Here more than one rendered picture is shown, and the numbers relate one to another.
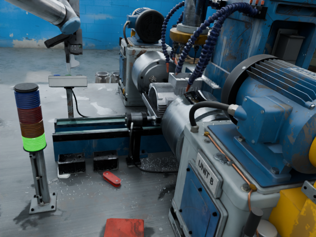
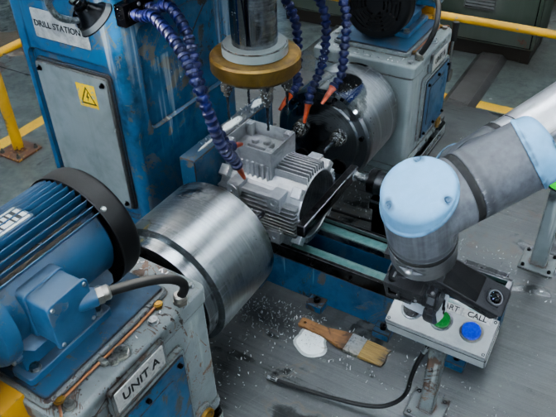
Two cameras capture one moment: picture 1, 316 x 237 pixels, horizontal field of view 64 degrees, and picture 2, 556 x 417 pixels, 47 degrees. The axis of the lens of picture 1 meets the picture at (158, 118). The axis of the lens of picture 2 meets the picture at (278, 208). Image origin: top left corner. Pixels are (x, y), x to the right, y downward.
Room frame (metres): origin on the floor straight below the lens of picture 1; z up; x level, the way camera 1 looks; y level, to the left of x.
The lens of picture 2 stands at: (1.79, 0.83, 1.85)
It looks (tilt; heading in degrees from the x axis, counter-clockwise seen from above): 38 degrees down; 231
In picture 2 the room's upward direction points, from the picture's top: 2 degrees counter-clockwise
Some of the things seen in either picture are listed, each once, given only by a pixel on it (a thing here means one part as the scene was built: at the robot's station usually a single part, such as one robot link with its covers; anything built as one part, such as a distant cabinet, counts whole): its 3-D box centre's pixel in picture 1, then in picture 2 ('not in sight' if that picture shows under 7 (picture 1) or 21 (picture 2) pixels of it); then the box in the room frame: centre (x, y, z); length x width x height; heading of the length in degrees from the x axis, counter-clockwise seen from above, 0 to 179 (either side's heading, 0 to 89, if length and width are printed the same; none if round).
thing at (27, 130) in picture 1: (32, 126); not in sight; (0.61, 0.35, 1.10); 0.06 x 0.06 x 0.04
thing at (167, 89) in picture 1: (173, 103); (276, 190); (1.07, -0.06, 1.01); 0.20 x 0.19 x 0.19; 109
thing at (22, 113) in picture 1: (29, 112); not in sight; (0.61, 0.35, 1.14); 0.06 x 0.06 x 0.04
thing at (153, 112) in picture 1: (150, 106); (329, 198); (1.00, 0.04, 1.01); 0.26 x 0.04 x 0.03; 19
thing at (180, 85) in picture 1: (184, 83); (260, 150); (1.08, -0.10, 1.11); 0.12 x 0.11 x 0.07; 109
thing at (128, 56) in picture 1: (143, 70); (88, 391); (1.63, 0.13, 0.99); 0.35 x 0.31 x 0.37; 19
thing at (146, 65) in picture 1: (154, 74); (176, 278); (1.40, 0.05, 1.04); 0.37 x 0.25 x 0.25; 19
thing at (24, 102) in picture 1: (27, 97); not in sight; (0.61, 0.35, 1.19); 0.06 x 0.06 x 0.04
